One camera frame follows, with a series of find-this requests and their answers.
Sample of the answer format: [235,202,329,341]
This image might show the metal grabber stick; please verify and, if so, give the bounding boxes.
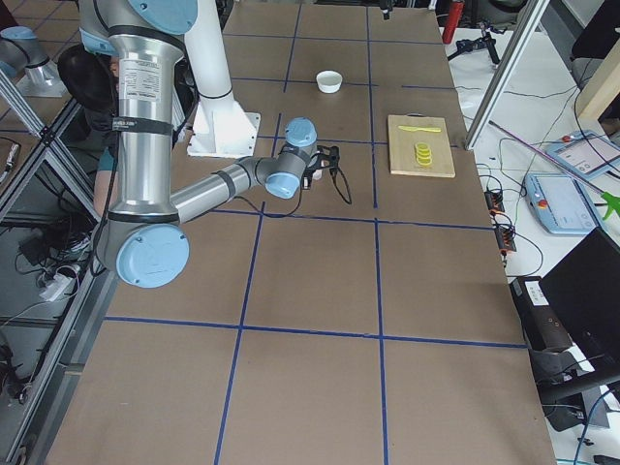
[489,120,620,220]

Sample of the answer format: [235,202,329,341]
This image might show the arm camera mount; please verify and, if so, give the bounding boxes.
[316,145,340,173]

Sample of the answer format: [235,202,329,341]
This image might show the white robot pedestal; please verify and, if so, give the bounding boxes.
[184,1,261,159]

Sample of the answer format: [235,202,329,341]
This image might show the near teach pendant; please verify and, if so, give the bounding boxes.
[524,172,602,236]

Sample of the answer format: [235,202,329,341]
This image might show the red cylinder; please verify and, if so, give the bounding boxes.
[442,0,465,45]

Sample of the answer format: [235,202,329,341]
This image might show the orange black power strip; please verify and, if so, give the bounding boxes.
[484,189,516,257]

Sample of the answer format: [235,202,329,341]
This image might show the seated person in black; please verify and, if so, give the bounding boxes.
[58,45,119,217]

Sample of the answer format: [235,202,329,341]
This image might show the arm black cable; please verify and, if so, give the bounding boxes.
[232,159,354,219]

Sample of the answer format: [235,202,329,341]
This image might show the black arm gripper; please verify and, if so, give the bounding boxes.
[302,165,321,188]

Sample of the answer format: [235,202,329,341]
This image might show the wooden cutting board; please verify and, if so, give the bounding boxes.
[387,115,455,178]

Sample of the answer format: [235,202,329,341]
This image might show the black tripod rod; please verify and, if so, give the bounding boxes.
[448,22,507,67]

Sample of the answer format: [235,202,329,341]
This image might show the white bowl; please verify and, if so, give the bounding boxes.
[316,70,343,94]

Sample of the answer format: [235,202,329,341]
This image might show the aluminium frame post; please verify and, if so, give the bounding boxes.
[464,0,549,150]

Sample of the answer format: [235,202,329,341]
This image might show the far teach pendant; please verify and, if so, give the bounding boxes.
[544,130,619,181]

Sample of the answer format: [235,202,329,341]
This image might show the teach pendant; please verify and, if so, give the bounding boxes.
[544,130,619,181]
[524,172,602,236]

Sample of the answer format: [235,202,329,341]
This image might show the black computer case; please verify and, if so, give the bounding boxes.
[511,228,619,359]

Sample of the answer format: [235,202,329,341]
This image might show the yellow plastic knife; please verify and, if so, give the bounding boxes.
[397,125,442,134]

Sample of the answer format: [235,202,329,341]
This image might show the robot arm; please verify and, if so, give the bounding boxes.
[79,1,321,288]
[1,1,211,109]

